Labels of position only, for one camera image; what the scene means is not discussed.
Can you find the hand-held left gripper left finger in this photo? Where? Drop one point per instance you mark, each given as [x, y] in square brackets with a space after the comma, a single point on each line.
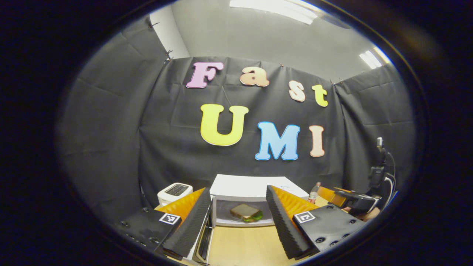
[186, 229]

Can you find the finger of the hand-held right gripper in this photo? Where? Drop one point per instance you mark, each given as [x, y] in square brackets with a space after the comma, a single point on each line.
[358, 201]

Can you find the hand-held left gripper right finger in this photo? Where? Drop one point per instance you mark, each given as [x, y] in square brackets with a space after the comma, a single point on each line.
[284, 225]

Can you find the toast sandwich with lettuce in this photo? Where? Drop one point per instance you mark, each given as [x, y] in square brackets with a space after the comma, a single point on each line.
[245, 212]

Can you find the white microwave oven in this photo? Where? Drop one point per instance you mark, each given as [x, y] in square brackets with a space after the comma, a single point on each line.
[244, 184]

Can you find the white toaster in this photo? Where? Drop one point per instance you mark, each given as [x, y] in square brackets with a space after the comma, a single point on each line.
[173, 192]

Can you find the plastic bottle with red label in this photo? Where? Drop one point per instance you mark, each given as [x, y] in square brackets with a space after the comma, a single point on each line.
[314, 194]

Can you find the small ceiling light panel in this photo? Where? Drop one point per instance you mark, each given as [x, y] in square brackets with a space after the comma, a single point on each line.
[373, 58]

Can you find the black backdrop cloth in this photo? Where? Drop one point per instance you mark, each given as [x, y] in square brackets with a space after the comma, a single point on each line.
[111, 129]

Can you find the long ceiling light panel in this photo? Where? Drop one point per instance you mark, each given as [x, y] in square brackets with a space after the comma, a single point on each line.
[273, 9]

